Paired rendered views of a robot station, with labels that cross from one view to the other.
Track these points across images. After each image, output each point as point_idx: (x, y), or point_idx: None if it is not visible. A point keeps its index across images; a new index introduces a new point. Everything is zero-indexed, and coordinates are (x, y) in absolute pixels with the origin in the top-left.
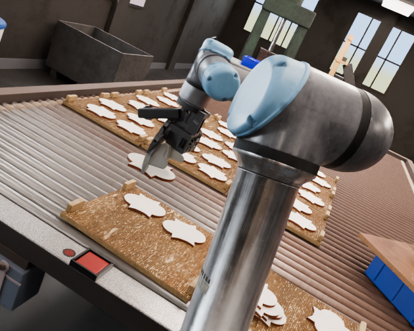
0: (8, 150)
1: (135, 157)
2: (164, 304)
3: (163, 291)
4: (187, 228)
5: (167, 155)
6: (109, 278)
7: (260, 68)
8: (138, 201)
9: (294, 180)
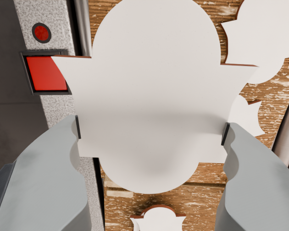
0: None
1: (136, 38)
2: (83, 157)
3: None
4: (244, 127)
5: (225, 169)
6: (57, 100)
7: None
8: (259, 24)
9: None
